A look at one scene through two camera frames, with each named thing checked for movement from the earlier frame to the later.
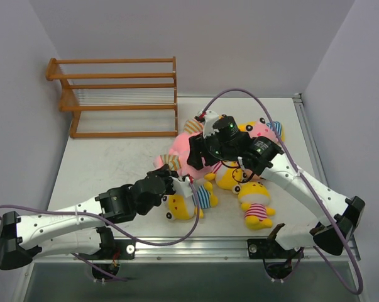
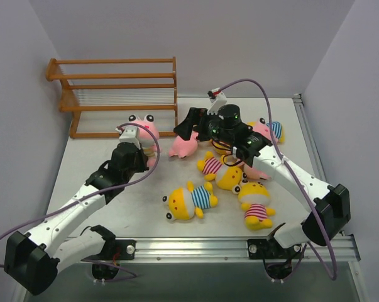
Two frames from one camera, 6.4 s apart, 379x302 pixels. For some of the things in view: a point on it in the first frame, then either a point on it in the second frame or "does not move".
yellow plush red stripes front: [254, 197] does not move
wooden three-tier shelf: [119, 97] does not move
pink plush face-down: [181, 145] does not move
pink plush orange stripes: [178, 160] -> [148, 136]
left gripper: [169, 181] -> [139, 156]
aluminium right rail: [310, 138] does not move
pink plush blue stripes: [261, 128] does not move
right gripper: [196, 150] -> [200, 123]
